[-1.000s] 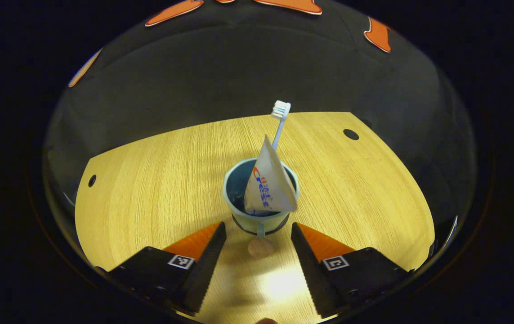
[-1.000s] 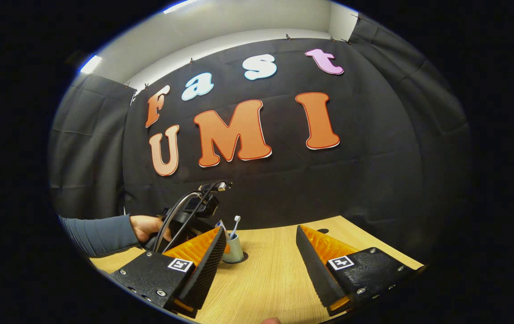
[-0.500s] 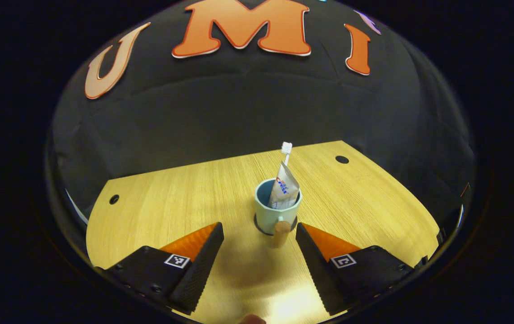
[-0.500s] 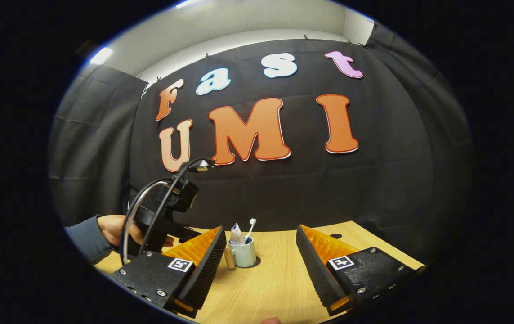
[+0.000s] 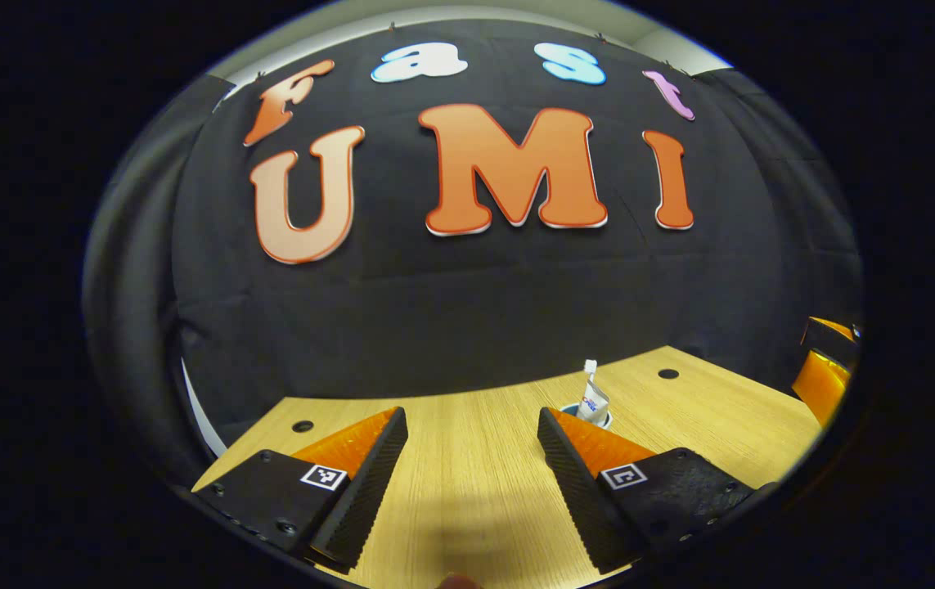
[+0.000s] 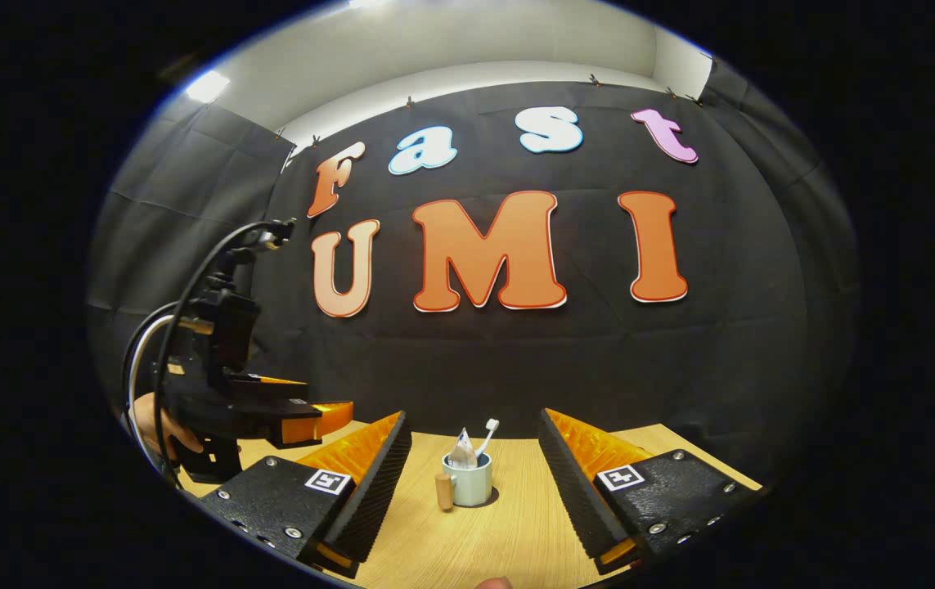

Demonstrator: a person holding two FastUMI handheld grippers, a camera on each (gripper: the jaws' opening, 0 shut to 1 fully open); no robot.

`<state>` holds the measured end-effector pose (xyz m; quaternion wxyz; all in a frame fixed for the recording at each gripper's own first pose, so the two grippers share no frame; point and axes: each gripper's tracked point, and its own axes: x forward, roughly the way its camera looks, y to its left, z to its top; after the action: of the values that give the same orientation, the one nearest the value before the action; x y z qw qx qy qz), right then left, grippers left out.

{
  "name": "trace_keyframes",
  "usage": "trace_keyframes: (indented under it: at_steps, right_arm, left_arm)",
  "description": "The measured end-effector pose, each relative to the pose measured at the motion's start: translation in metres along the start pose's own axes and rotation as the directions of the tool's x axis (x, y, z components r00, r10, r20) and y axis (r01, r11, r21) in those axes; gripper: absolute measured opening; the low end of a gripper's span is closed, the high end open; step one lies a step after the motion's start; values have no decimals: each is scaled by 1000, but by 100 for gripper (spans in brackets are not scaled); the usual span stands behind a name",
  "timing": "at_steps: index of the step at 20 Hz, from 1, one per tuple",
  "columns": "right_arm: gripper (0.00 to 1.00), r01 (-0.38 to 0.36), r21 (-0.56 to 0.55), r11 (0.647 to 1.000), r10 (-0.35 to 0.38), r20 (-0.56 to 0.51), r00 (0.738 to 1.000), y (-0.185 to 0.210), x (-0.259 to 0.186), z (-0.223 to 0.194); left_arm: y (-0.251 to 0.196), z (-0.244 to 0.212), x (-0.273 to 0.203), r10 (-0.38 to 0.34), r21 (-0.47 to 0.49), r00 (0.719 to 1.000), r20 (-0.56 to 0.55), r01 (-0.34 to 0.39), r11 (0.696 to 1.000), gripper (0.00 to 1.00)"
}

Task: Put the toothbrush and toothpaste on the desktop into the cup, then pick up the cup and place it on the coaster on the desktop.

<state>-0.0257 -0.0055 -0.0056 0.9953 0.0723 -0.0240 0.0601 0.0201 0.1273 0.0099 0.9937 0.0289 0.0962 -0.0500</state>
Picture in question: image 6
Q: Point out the wooden desktop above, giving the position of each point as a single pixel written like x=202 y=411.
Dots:
x=508 y=540

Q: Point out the dark brown round coaster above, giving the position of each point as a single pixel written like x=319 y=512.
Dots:
x=494 y=496

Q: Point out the black backdrop cloth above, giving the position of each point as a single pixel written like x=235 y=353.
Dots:
x=516 y=360

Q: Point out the white toothpaste tube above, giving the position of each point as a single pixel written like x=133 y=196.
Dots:
x=461 y=450

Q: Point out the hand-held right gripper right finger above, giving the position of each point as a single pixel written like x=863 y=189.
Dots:
x=577 y=491

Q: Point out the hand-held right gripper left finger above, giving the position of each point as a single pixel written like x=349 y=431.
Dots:
x=369 y=499

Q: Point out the ceiling light panel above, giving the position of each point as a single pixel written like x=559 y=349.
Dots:
x=207 y=86

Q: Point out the white toothbrush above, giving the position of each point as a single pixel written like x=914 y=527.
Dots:
x=490 y=429

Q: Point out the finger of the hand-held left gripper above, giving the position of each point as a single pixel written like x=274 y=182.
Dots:
x=312 y=419
x=271 y=388

